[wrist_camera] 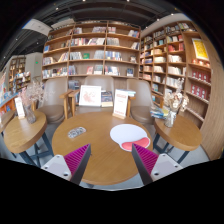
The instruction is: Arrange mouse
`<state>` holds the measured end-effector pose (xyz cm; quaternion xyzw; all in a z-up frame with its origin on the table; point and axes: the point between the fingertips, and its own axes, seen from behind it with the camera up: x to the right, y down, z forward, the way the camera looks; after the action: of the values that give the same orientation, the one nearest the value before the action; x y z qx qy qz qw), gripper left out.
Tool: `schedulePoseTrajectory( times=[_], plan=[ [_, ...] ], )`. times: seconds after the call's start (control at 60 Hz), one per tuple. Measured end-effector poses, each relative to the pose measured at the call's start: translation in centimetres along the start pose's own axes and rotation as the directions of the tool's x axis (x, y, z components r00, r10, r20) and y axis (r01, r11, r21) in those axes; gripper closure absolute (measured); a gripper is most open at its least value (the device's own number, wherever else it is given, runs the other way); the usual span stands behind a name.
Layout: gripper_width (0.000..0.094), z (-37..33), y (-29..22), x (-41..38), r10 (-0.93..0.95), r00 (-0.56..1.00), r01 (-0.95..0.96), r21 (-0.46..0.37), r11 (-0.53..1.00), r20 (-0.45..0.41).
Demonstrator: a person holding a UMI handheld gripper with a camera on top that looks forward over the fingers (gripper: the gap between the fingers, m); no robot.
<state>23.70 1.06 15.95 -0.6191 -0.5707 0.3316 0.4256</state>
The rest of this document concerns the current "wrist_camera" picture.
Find small white table sign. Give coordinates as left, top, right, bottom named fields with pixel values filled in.
left=13, top=96, right=26, bottom=120

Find wide wooden bookshelf unit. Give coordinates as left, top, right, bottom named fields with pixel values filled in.
left=41, top=20, right=143, bottom=83

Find transparent computer mouse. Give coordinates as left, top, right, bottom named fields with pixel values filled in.
left=67, top=126, right=87, bottom=139

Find small distant wooden bookshelf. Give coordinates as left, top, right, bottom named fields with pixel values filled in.
left=8, top=55, right=33, bottom=94

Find white mouse pad red rest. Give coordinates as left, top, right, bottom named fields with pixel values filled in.
left=109, top=123, right=152, bottom=153

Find white framed red floral picture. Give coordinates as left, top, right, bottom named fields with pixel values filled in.
left=78, top=84, right=102, bottom=108

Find stack of light blue books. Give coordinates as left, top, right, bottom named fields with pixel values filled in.
left=116, top=88, right=137, bottom=98

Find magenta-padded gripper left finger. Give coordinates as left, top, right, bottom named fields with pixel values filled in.
left=41, top=143, right=92, bottom=186

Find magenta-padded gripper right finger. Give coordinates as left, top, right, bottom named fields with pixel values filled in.
left=131, top=143, right=184, bottom=186

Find stack of colourful books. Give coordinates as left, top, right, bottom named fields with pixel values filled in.
left=149, top=105, right=170, bottom=120

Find white red sign wooden stand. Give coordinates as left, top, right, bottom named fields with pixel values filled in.
left=112, top=88, right=130, bottom=120

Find glass vase pink dried flowers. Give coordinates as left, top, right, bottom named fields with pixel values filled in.
left=19, top=81, right=46, bottom=125

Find dark blue book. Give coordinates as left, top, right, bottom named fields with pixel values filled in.
left=100, top=90, right=114, bottom=108

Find beige wooden-armed armchair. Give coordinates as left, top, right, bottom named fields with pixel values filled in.
left=68, top=75, right=116, bottom=116
left=126, top=78, right=164, bottom=126
left=36, top=77, right=74, bottom=125

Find glass vase beige dried flowers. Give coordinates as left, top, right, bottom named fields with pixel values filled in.
left=163, top=78, right=190, bottom=129

